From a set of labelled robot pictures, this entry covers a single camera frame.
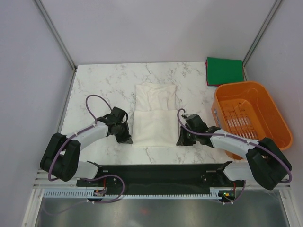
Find white coca-cola t-shirt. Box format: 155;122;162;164
133;83;179;148

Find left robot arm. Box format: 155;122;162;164
40;108;133;182

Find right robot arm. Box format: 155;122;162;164
177;125;293;190

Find orange plastic basket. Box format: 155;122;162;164
212;81;293;151

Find folded green t-shirt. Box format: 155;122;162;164
207;57;244;87

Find folded red t-shirt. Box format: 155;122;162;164
205;60;209;86

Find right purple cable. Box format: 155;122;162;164
177;108;293;205

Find purple cable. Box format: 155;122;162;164
177;108;293;205
48;94;125;216

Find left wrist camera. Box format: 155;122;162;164
110;106;128;123

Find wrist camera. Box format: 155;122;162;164
110;106;128;123
182;113;208;133

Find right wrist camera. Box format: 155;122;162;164
182;113;208;133

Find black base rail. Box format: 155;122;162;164
76;163;244;195

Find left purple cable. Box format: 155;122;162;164
48;94;125;216

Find white slotted cable duct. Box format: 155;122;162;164
43;188;234;200

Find left aluminium frame post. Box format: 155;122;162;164
33;0;78;71

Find aluminium frame post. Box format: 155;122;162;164
33;0;78;71
242;0;284;67

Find right aluminium frame post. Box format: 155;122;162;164
242;0;284;67

